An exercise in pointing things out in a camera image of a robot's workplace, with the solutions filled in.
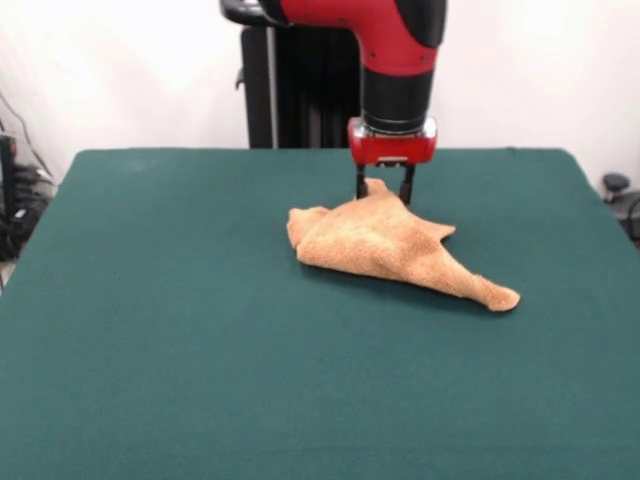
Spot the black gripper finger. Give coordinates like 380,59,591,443
398,163,417,206
353,163,371,200

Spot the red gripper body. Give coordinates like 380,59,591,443
348,118,440,166

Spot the orange terry towel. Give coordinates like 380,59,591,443
287,178,521,312

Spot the black round knob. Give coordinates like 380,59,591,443
602,173,632,202

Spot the dark green table cloth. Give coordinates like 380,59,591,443
0,147,640,480

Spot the black electronics box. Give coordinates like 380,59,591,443
0,133,19,261

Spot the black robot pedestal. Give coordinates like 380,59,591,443
218,0,412,150

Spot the black cable bundle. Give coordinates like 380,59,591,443
12,165,57,221

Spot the grey wall cable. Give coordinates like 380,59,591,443
0,92,51,176

